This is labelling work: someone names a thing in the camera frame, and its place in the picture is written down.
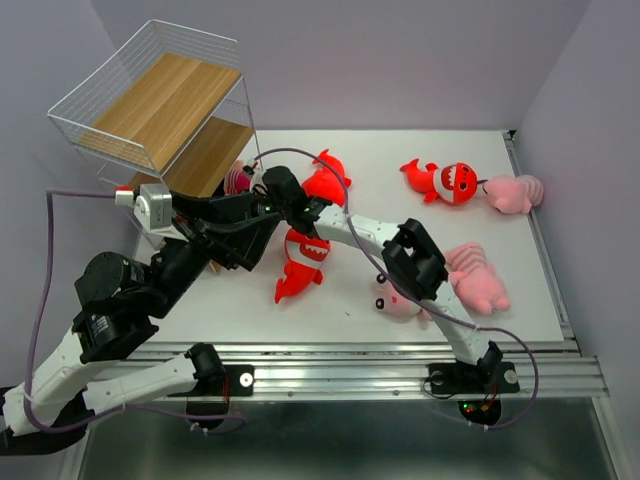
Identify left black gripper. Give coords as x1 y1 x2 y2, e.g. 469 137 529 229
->
148 188 289 317

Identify red whale plush back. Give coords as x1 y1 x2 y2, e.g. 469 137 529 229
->
302 149 352 206

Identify boy doll pink hat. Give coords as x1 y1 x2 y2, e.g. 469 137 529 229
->
222 160 249 195

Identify red shark plush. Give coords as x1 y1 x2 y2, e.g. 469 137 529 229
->
274 228 331 304
399 158 479 206

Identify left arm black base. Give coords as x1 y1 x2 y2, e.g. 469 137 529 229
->
185 343 255 431

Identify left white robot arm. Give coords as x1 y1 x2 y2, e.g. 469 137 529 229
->
1 185 282 456

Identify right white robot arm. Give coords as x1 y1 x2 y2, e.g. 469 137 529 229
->
261 166 503 390

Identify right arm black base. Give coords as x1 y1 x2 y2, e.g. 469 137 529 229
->
421 362 520 429

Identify pink frog plush striped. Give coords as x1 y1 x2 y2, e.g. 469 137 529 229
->
374 274 433 329

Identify pink plush lying right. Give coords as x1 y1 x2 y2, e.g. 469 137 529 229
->
444 242 511 315

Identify pink plush far right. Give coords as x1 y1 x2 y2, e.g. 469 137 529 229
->
483 175 544 215

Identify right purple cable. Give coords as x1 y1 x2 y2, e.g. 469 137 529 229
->
244 147 541 432

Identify purple cable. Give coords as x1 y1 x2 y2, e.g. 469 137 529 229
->
244 147 541 432
22 187 249 435

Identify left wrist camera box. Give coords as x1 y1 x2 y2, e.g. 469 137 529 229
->
115 183 173 236

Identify white wire wooden shelf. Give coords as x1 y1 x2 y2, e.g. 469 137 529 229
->
46 18 264 251

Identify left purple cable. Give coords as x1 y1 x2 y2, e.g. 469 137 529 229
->
22 187 249 435

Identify aluminium rail frame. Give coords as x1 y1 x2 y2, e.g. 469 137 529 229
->
82 324 609 404

